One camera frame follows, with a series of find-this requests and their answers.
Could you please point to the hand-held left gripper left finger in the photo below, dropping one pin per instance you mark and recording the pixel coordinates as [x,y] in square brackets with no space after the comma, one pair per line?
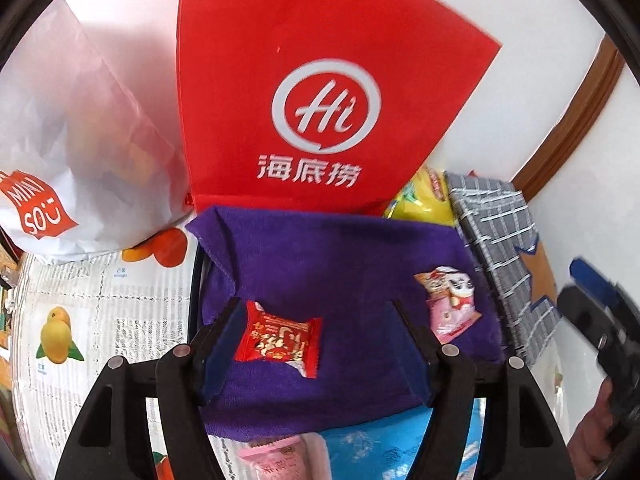
[225,350]

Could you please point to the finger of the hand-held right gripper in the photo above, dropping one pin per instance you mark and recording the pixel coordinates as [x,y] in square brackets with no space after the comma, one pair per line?
[585,315]
[597,282]

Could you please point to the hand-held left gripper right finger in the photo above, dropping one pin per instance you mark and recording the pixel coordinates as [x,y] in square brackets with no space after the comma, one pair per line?
[412,355]

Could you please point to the red snack packet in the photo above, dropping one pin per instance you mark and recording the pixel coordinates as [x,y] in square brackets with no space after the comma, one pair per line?
[277,340]

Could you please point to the person's right hand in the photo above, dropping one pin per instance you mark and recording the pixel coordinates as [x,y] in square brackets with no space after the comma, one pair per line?
[590,430]

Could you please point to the pink cat snack packet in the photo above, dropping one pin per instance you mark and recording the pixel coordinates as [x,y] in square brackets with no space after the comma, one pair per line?
[450,305]

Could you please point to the blue tissue box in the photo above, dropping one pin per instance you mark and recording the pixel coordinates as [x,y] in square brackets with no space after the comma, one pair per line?
[370,455]

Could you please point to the grey checked fabric bag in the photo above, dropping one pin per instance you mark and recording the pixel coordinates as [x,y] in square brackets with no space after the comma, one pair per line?
[495,230]

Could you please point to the purple cloth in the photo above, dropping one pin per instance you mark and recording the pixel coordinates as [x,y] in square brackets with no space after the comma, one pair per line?
[325,270]

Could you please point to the pale pink snack packet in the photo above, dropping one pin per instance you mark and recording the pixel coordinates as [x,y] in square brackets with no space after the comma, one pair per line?
[280,460]

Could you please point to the fruit-print tablecloth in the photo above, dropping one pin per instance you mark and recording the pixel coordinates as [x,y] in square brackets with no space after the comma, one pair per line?
[100,280]

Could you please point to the large yellow snack bag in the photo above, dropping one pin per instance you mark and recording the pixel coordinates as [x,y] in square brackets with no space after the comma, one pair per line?
[425,205]

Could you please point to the white plastic bag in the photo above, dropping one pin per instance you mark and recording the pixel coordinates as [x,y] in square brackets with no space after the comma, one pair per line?
[100,160]

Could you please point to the red tote bag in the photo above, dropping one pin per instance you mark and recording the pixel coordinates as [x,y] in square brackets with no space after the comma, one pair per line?
[250,60]

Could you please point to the wooden door frame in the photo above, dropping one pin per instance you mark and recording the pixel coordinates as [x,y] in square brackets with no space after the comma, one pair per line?
[575,125]

